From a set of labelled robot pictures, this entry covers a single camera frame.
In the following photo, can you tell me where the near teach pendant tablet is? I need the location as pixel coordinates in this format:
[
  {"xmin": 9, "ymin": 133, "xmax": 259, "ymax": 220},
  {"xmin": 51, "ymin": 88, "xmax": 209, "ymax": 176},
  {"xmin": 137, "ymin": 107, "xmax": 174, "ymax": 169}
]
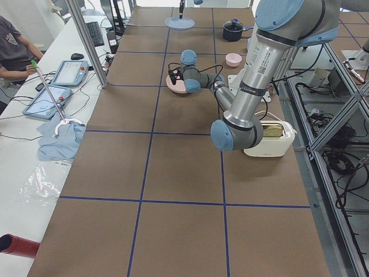
[{"xmin": 22, "ymin": 85, "xmax": 72, "ymax": 119}]

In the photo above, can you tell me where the pink plate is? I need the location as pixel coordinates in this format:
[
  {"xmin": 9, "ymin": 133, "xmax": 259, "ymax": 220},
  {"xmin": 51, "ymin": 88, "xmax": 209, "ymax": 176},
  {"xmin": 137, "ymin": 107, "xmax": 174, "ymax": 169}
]
[{"xmin": 165, "ymin": 75, "xmax": 187, "ymax": 94}]

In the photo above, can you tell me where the aluminium frame post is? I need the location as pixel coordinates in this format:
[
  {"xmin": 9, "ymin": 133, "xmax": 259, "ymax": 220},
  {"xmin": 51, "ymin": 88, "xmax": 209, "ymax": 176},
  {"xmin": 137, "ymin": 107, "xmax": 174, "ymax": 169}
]
[{"xmin": 65, "ymin": 0, "xmax": 108, "ymax": 89}]

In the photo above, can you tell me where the seated person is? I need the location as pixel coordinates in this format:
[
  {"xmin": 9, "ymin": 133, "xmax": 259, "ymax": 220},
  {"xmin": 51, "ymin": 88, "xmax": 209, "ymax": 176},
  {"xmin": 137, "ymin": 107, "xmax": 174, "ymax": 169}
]
[{"xmin": 1, "ymin": 16, "xmax": 43, "ymax": 84}]

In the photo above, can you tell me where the black computer mouse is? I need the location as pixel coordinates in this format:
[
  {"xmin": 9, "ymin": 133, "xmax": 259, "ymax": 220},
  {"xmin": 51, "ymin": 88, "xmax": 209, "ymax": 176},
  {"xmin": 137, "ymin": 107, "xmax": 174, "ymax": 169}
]
[{"xmin": 70, "ymin": 53, "xmax": 84, "ymax": 60}]

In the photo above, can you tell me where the light blue cup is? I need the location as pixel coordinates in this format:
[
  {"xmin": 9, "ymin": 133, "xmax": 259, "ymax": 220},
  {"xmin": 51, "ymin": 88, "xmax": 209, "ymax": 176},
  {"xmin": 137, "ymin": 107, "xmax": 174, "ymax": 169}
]
[{"xmin": 247, "ymin": 38, "xmax": 252, "ymax": 52}]

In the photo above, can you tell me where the light blue cloth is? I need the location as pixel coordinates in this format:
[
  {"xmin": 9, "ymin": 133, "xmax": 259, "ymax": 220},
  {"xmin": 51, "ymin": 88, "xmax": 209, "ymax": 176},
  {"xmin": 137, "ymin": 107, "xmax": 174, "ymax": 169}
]
[{"xmin": 37, "ymin": 114, "xmax": 86, "ymax": 161}]

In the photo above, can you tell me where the black keyboard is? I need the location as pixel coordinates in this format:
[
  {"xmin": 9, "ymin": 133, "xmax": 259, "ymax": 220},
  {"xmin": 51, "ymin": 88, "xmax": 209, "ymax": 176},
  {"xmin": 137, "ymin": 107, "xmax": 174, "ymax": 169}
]
[{"xmin": 85, "ymin": 21, "xmax": 104, "ymax": 47}]

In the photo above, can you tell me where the red cylinder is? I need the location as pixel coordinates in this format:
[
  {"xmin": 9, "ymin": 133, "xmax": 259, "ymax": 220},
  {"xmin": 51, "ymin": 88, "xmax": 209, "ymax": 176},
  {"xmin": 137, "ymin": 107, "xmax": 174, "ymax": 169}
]
[{"xmin": 1, "ymin": 234, "xmax": 40, "ymax": 259}]

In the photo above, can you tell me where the pink bowl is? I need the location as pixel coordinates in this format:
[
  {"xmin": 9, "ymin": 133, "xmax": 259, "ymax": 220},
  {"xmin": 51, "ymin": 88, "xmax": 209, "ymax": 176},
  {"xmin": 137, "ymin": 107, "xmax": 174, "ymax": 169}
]
[{"xmin": 225, "ymin": 53, "xmax": 242, "ymax": 68}]

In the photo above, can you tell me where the blue plate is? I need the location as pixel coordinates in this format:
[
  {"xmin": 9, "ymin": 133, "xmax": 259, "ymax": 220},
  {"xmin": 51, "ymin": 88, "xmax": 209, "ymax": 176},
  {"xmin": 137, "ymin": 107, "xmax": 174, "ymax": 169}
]
[{"xmin": 164, "ymin": 17, "xmax": 195, "ymax": 31}]

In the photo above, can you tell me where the cream toaster with bread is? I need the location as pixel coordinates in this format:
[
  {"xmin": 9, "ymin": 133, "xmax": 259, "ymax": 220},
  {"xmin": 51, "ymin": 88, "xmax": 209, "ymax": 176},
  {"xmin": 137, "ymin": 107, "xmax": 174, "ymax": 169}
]
[{"xmin": 243, "ymin": 111, "xmax": 297, "ymax": 158}]

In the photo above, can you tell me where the grabber stick with green tip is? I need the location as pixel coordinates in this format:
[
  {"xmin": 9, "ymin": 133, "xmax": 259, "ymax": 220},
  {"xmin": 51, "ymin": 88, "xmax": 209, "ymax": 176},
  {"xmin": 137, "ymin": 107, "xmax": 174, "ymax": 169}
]
[{"xmin": 31, "ymin": 60, "xmax": 84, "ymax": 137}]

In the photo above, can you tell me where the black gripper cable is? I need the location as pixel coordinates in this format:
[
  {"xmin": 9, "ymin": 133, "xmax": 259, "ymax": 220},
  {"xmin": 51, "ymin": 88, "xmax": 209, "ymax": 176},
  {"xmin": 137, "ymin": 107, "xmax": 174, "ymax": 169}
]
[{"xmin": 198, "ymin": 65, "xmax": 225, "ymax": 87}]

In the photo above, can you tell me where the dark blue pot with lid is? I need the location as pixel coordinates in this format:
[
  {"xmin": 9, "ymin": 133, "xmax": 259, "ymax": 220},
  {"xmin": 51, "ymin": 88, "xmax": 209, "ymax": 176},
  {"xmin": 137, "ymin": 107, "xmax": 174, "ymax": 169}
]
[{"xmin": 223, "ymin": 18, "xmax": 254, "ymax": 42}]

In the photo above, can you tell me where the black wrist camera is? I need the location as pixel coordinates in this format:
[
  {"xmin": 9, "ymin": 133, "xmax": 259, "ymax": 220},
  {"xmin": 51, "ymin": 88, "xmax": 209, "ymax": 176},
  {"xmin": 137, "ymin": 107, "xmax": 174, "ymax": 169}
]
[{"xmin": 168, "ymin": 62, "xmax": 181, "ymax": 84}]

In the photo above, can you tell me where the teach pendant tablet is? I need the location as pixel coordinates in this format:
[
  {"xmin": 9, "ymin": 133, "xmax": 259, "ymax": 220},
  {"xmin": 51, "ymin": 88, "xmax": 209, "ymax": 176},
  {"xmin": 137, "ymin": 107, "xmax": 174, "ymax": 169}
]
[
  {"xmin": 51, "ymin": 60, "xmax": 88, "ymax": 87},
  {"xmin": 22, "ymin": 85, "xmax": 72, "ymax": 119}
]

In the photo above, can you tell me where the far teach pendant tablet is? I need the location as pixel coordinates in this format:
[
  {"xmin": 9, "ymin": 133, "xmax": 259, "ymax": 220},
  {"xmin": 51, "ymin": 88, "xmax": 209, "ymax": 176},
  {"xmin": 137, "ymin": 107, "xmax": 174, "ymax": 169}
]
[{"xmin": 51, "ymin": 60, "xmax": 88, "ymax": 87}]

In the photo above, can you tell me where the clear plastic bag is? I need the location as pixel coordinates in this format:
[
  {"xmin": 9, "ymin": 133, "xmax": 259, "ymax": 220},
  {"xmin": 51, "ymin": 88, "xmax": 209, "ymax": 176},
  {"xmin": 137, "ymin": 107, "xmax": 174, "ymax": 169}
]
[{"xmin": 16, "ymin": 161, "xmax": 71, "ymax": 208}]

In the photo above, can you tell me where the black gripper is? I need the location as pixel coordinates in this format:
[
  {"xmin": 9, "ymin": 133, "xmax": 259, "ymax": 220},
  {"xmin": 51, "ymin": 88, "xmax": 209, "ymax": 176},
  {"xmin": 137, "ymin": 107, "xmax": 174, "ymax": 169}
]
[
  {"xmin": 175, "ymin": 68, "xmax": 184, "ymax": 81},
  {"xmin": 179, "ymin": 0, "xmax": 186, "ymax": 19}
]

